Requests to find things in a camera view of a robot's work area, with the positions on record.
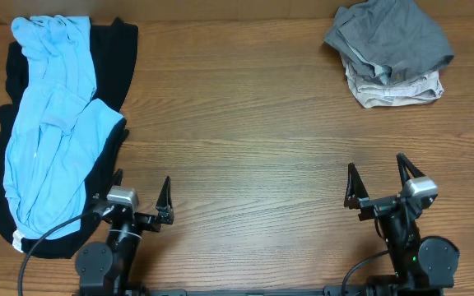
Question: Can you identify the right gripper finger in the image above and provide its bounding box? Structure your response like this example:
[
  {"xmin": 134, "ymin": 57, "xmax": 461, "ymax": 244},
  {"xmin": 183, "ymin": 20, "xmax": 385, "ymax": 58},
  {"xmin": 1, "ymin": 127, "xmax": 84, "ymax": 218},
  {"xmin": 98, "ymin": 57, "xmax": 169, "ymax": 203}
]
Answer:
[
  {"xmin": 345, "ymin": 163, "xmax": 369, "ymax": 200},
  {"xmin": 396, "ymin": 153, "xmax": 425, "ymax": 185}
]

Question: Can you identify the light blue t-shirt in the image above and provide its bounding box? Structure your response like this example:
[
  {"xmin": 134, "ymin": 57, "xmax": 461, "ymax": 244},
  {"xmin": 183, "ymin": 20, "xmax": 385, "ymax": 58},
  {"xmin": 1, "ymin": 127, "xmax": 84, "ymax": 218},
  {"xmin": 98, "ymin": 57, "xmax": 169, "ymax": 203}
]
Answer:
[{"xmin": 2, "ymin": 15, "xmax": 123, "ymax": 251}]

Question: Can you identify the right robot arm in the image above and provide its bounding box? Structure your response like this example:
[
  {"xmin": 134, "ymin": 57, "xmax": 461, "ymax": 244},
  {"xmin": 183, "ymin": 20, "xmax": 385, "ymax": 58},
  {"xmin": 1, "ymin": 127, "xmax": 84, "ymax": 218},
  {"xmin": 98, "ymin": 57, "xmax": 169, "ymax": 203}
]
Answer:
[{"xmin": 338, "ymin": 154, "xmax": 460, "ymax": 295}]

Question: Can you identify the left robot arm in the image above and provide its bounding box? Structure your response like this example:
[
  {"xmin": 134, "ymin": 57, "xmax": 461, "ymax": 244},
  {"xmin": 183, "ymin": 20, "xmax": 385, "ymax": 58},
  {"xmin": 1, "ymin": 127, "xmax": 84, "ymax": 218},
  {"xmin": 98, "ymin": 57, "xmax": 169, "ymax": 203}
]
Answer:
[{"xmin": 75, "ymin": 169, "xmax": 174, "ymax": 296}]

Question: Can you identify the folded beige garment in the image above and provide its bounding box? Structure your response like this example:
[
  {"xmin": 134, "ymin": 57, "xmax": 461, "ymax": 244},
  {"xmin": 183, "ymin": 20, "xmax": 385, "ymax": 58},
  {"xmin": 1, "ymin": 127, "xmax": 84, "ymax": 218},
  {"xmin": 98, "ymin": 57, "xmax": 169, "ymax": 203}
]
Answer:
[{"xmin": 342, "ymin": 58, "xmax": 444, "ymax": 109}]

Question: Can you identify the folded grey garment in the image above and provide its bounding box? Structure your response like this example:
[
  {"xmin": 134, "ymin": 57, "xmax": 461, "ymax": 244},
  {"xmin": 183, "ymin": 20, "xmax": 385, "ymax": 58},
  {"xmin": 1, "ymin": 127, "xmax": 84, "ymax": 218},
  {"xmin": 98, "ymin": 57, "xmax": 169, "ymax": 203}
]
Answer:
[{"xmin": 324, "ymin": 0, "xmax": 454, "ymax": 85}]

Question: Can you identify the black t-shirt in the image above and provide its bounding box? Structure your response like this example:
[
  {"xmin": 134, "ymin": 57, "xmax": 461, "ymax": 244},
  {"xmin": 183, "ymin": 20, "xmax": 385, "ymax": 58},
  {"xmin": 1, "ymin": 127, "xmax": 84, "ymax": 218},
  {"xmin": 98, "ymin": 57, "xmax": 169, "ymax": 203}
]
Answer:
[{"xmin": 0, "ymin": 17, "xmax": 138, "ymax": 259}]

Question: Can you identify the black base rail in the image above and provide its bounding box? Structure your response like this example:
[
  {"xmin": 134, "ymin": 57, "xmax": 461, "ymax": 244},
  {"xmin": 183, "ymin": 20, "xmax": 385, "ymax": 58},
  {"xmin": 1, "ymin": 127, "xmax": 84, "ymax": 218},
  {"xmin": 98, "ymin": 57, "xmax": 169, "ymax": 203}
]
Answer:
[{"xmin": 72, "ymin": 284, "xmax": 444, "ymax": 296}]

